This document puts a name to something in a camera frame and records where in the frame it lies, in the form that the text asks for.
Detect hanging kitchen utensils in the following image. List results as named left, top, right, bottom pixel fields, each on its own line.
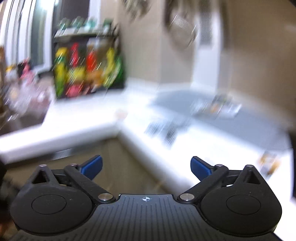
left=122, top=0, right=151, bottom=21

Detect grey counter mat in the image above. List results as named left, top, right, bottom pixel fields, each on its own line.
left=152, top=90, right=290, bottom=150

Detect clear drink pouch red print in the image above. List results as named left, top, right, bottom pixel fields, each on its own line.
left=191, top=94, right=242, bottom=119

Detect leaf-patterned white sheet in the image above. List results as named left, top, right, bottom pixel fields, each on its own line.
left=145, top=118, right=188, bottom=146

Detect grey wall vent left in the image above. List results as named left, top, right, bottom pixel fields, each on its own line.
left=199, top=0, right=213, bottom=46

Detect black spice rack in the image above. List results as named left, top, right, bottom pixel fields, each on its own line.
left=51, top=24, right=126, bottom=99

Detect hanging metal strainer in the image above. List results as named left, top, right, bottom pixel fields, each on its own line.
left=165, top=6, right=197, bottom=49

